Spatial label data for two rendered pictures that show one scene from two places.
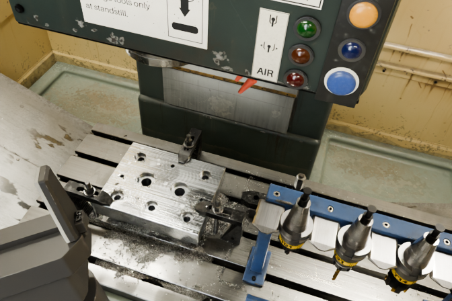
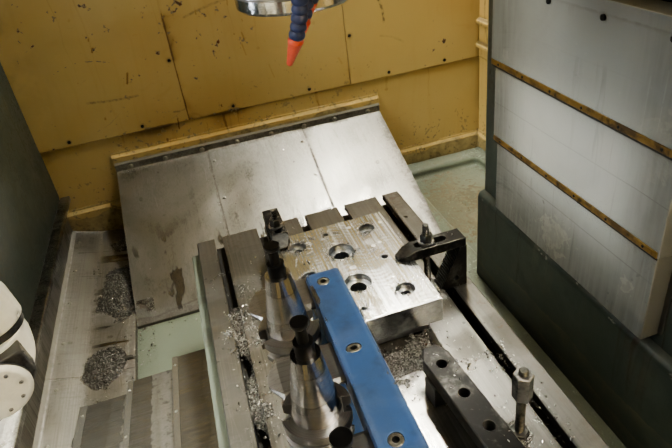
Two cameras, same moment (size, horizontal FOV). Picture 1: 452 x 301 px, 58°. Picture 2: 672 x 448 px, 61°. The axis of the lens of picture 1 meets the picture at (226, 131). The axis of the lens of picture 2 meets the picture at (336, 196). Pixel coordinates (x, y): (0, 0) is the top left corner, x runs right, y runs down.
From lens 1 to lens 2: 69 cm
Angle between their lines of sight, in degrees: 50
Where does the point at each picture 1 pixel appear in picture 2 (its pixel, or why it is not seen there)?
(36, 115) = (384, 177)
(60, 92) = (452, 179)
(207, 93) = (540, 207)
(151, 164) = (366, 241)
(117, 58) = not seen: hidden behind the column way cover
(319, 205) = (348, 331)
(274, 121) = (622, 302)
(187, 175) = (387, 275)
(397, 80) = not seen: outside the picture
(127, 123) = not seen: hidden behind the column
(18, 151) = (336, 201)
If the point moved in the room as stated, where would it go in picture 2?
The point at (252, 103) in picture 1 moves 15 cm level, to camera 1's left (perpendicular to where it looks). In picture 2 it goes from (594, 248) to (527, 212)
